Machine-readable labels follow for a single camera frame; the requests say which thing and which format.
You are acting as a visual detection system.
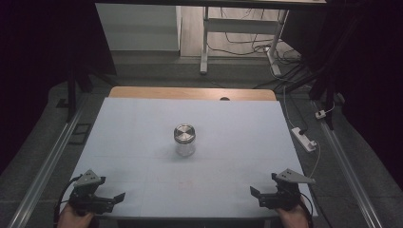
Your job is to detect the white power strip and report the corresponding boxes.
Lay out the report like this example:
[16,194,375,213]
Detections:
[291,126,318,153]

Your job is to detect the wooden table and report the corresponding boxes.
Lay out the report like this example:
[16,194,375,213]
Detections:
[107,85,278,102]

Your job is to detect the white desk frame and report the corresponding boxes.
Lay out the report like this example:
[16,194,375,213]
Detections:
[199,6,290,77]

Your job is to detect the thin white cable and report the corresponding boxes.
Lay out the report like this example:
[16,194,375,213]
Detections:
[282,85,321,179]

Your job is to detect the tangle of black floor cables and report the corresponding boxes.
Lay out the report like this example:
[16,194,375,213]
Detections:
[207,8,313,94]

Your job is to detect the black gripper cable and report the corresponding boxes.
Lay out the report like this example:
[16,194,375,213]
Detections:
[52,175,84,226]
[297,197,316,228]

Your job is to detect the dark curtain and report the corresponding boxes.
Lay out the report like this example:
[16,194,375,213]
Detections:
[280,0,403,191]
[0,0,118,176]

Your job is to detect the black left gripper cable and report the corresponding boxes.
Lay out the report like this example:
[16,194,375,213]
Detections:
[52,175,84,226]

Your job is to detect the clear glass jar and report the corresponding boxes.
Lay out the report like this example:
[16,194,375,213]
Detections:
[174,138,197,158]

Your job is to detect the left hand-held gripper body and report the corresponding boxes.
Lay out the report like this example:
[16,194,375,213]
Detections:
[67,169,115,217]

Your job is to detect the metal floor rail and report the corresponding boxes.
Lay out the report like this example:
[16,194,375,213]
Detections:
[7,94,90,228]
[311,100,385,228]

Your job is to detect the round silver metal lid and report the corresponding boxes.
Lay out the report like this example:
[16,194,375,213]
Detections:
[173,123,197,144]

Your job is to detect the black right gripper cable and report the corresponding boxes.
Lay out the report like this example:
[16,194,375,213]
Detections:
[297,197,316,228]

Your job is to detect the white table mat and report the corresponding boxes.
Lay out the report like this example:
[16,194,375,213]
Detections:
[54,97,319,220]

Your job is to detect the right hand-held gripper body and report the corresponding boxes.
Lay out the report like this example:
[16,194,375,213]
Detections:
[259,168,317,212]

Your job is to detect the person's right hand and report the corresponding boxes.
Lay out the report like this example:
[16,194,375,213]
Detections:
[275,202,310,228]

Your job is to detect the black metal stand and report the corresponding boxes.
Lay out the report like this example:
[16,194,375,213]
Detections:
[307,12,362,131]
[56,56,118,124]

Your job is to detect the person's left hand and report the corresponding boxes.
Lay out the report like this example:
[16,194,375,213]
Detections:
[56,203,97,228]

